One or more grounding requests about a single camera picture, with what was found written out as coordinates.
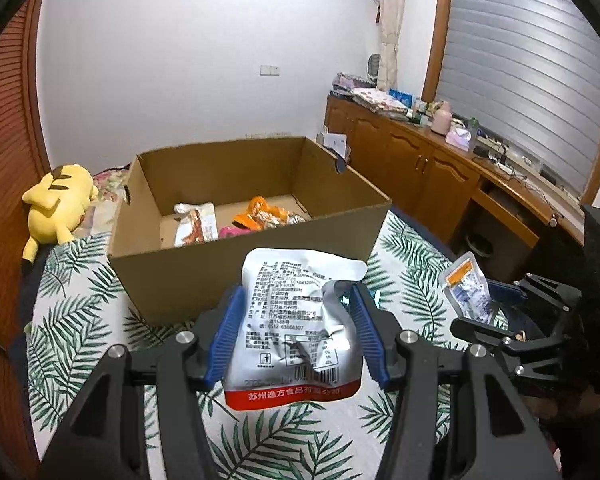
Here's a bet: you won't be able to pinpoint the yellow Pikachu plush toy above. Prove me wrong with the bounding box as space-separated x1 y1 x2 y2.
22 164 98 266

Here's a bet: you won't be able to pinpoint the beige curtain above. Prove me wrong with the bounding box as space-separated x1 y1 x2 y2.
377 0 405 91

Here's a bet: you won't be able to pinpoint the white orange snack pouch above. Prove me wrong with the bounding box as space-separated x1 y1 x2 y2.
438 252 496 324

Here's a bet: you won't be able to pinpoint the folded floral cloth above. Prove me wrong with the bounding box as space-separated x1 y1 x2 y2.
351 88 408 118

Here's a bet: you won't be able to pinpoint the orange snack bag in box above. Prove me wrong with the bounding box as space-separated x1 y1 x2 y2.
233 196 306 231

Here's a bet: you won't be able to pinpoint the white small fan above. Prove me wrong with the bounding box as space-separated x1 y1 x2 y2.
366 53 380 82

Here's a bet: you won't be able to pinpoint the floral bedsheet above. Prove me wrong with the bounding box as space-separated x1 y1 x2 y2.
73 166 129 238

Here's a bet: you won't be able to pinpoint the white snack bag in box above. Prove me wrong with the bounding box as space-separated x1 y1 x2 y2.
174 203 219 247

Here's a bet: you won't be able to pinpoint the brown cardboard box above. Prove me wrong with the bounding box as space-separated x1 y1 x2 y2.
107 136 391 325

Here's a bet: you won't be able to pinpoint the pink kettle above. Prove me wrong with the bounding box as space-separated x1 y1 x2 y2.
430 101 453 136

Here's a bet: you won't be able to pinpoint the white power strip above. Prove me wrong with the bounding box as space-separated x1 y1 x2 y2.
489 157 517 177

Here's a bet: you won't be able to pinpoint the wooden sideboard cabinet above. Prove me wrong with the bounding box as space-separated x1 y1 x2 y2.
322 93 586 271

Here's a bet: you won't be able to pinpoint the blue box on cabinet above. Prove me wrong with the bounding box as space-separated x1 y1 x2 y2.
389 89 414 108

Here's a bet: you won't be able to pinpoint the white wall switch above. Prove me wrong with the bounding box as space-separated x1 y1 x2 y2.
259 65 280 77

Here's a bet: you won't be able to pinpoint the white red snack pouch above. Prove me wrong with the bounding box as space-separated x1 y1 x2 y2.
222 248 367 412

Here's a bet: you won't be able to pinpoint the pink tissue box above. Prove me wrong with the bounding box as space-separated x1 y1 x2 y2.
445 127 471 152

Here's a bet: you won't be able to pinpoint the wooden louvered door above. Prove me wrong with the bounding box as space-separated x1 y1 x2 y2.
0 0 52 351

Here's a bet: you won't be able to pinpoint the blue foil snack packet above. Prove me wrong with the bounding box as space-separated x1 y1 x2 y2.
332 280 381 312

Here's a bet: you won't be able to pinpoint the grey window blind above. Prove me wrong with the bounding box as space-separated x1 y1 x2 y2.
436 0 600 194

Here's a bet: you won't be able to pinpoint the white papers beside cabinet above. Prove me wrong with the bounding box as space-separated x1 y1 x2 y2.
316 132 350 160

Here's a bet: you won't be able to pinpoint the palm leaf tablecloth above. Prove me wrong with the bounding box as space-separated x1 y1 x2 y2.
24 210 464 479

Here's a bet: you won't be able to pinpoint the pink snack packet in box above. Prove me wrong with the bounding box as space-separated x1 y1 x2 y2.
219 226 251 240

